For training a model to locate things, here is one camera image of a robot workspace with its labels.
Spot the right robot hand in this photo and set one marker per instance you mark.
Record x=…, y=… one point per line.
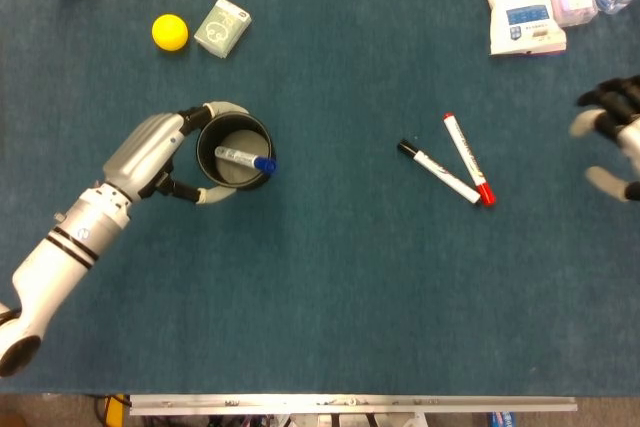
x=625, y=107

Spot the aluminium rail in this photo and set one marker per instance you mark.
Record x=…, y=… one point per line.
x=350, y=403

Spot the red-capped white marker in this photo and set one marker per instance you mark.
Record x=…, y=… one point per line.
x=465, y=152

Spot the yellow foam ball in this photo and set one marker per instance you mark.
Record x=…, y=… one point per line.
x=170, y=33

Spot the black mesh pen holder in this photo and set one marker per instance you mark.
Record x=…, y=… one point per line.
x=204, y=157

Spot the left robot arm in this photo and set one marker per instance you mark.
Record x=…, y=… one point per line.
x=60, y=257

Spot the blue-capped white marker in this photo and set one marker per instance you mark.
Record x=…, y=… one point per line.
x=240, y=156

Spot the yellow plastic object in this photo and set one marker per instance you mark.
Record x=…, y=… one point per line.
x=116, y=409

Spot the black-capped white marker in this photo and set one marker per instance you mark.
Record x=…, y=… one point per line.
x=440, y=172

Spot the green tissue pack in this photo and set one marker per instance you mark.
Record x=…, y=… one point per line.
x=222, y=28

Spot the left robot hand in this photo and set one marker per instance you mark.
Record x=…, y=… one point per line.
x=145, y=152

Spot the blue printed packet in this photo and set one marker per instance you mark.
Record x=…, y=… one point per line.
x=501, y=420

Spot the blue table cloth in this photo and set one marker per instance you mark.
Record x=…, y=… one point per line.
x=320, y=297

